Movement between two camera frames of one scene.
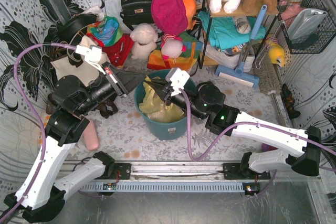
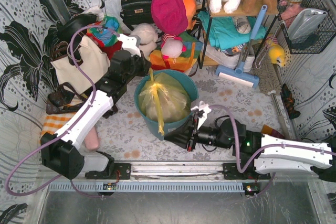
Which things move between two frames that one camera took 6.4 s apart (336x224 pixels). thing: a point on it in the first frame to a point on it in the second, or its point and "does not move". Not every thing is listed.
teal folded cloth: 223,32 does not move
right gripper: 166,95 to 192,133
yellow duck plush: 276,53 does not move
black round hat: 67,30 does not move
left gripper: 117,82 to 142,64
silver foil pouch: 304,22 does not move
